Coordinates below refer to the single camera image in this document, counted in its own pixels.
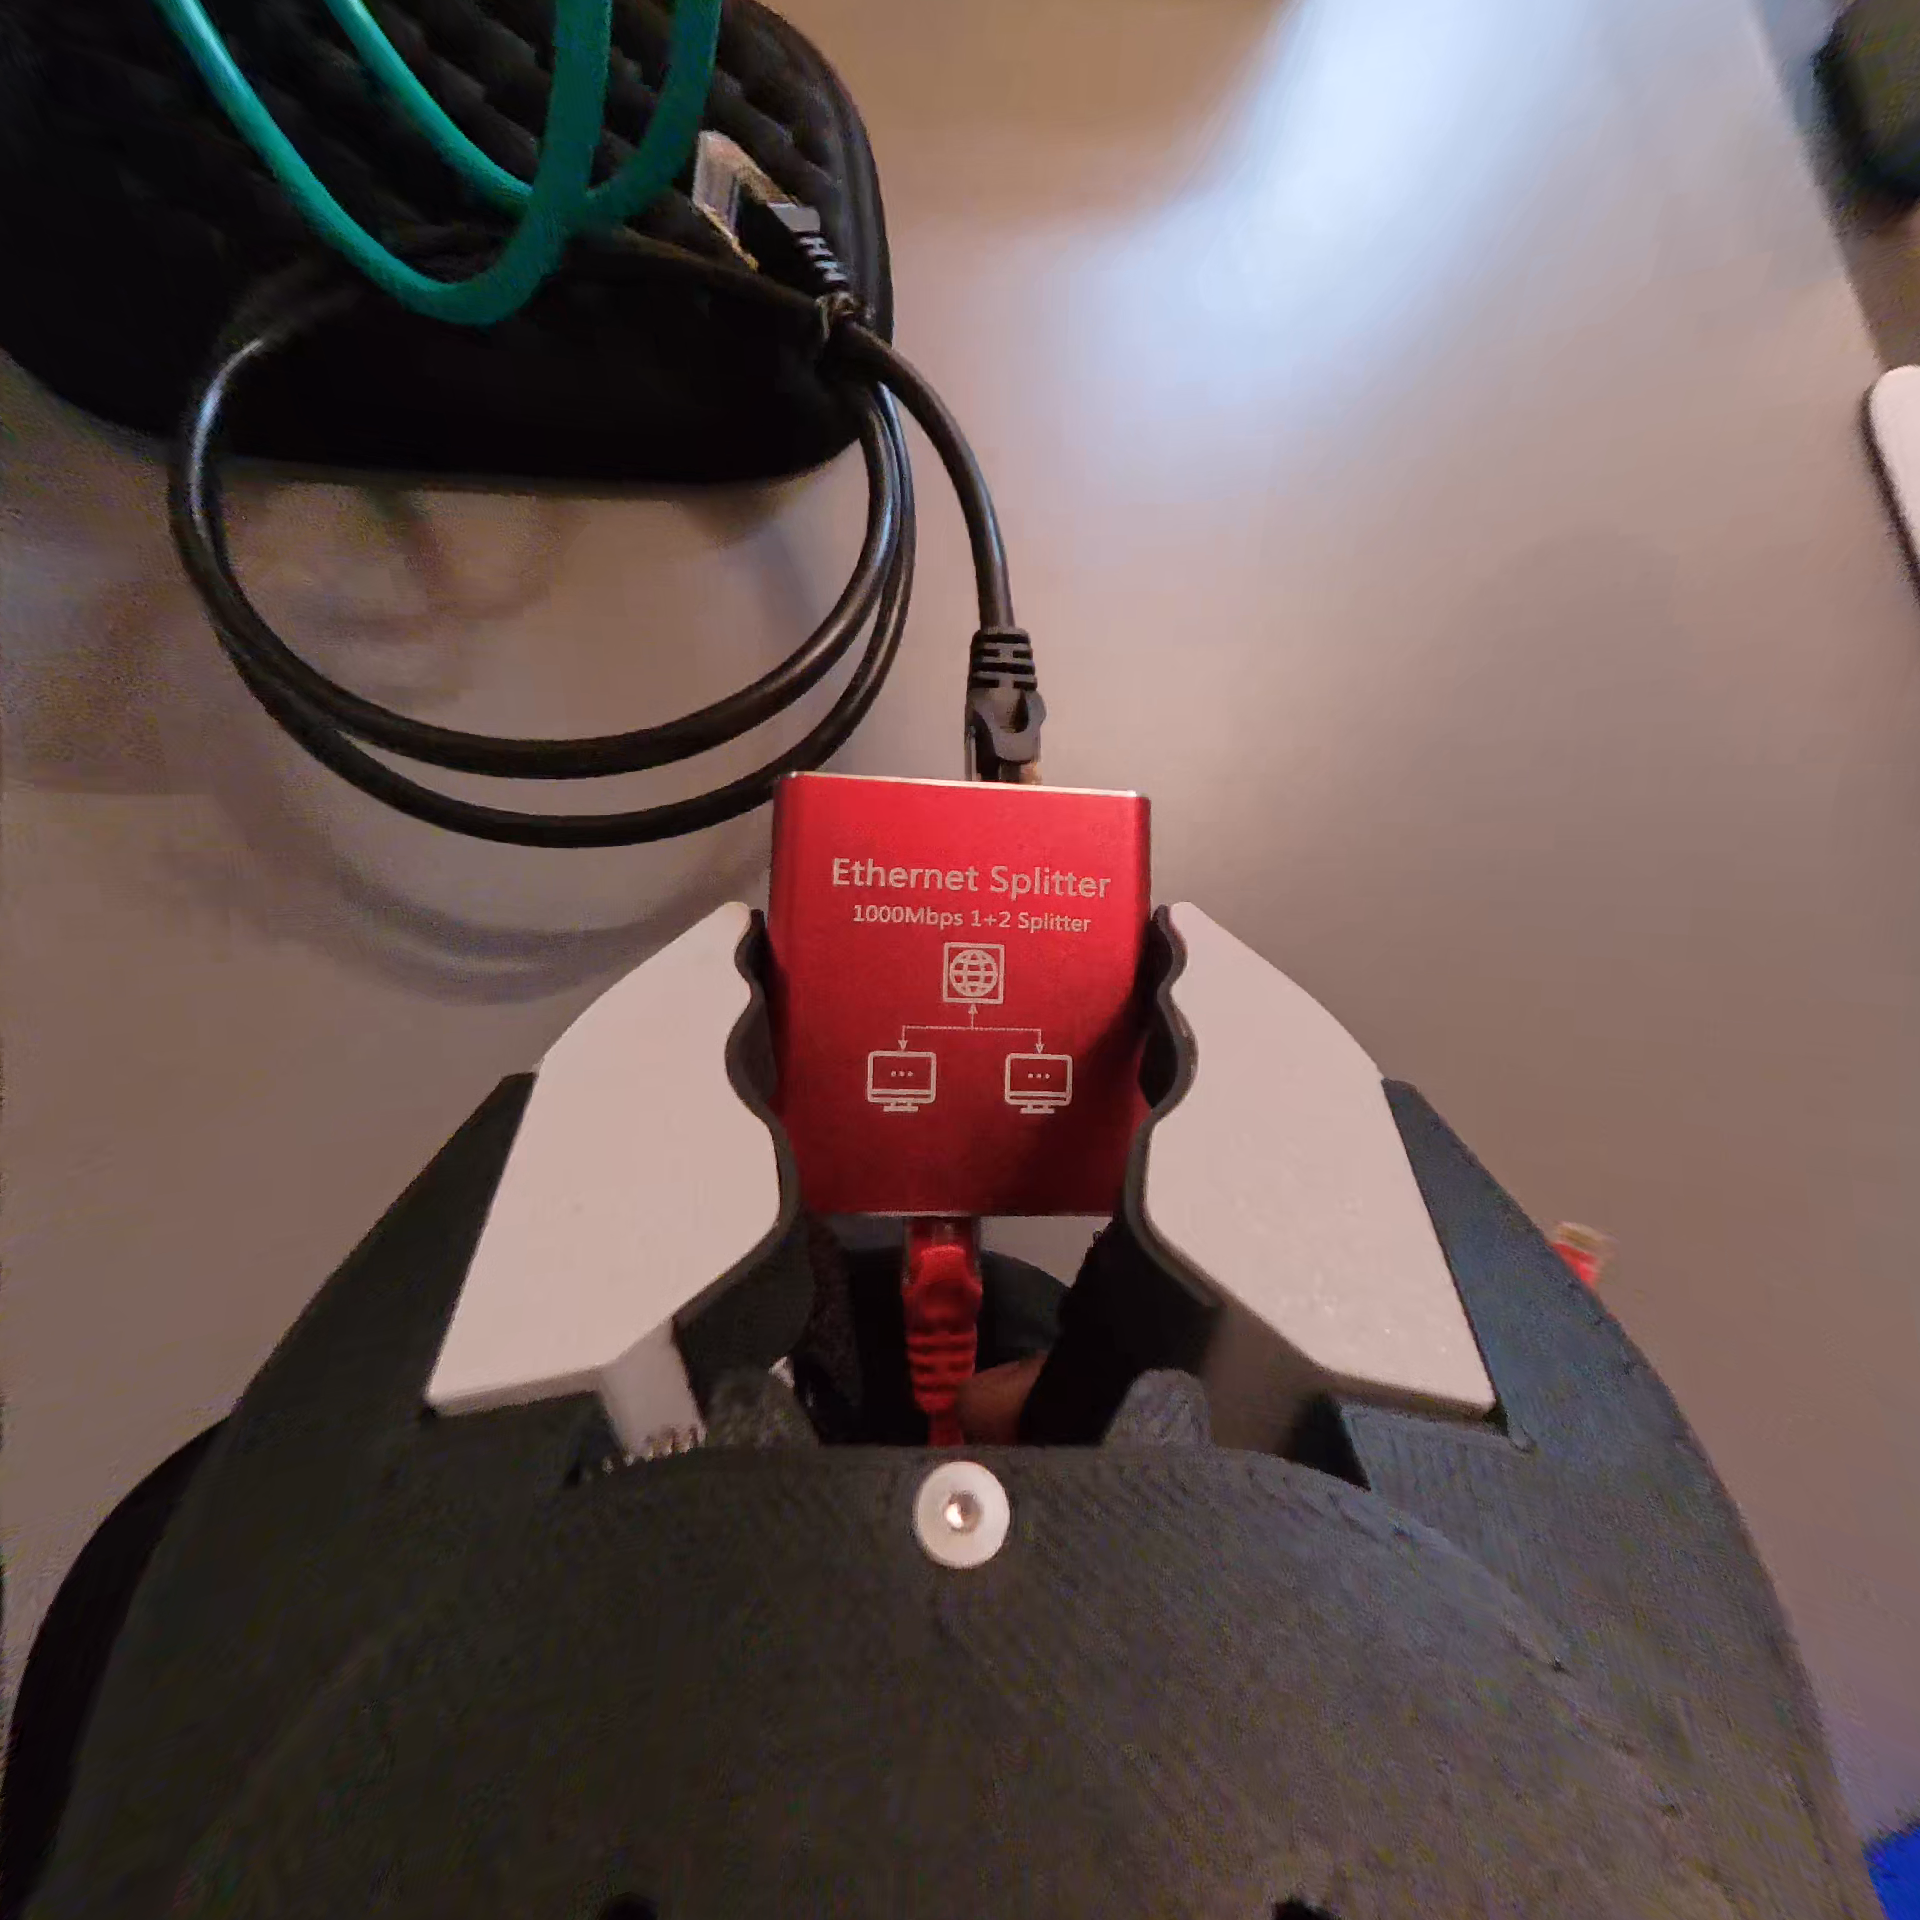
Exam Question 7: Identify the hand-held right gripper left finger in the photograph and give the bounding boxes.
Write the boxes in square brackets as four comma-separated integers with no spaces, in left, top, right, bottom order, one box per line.
[422,902,807,1450]

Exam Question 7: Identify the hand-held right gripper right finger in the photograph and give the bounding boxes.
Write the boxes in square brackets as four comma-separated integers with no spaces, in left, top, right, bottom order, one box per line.
[1121,902,1498,1454]

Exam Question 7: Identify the red ethernet cable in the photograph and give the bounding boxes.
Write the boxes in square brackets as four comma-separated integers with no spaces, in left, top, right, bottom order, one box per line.
[900,1216,1612,1451]

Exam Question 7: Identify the red ethernet splitter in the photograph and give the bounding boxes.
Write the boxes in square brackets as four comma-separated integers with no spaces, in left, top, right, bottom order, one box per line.
[768,772,1154,1220]

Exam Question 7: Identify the black ethernet cable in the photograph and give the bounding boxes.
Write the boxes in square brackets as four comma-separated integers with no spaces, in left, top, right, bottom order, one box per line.
[166,134,1049,850]

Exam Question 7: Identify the green ethernet cable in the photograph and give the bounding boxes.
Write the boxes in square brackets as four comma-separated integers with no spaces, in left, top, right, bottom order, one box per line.
[150,0,726,329]

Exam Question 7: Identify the grey desk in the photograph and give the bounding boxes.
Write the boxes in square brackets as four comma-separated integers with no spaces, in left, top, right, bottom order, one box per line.
[0,0,1920,1848]

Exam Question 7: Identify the person's right hand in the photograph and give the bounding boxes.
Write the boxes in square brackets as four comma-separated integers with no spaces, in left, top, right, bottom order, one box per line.
[959,1359,1055,1447]

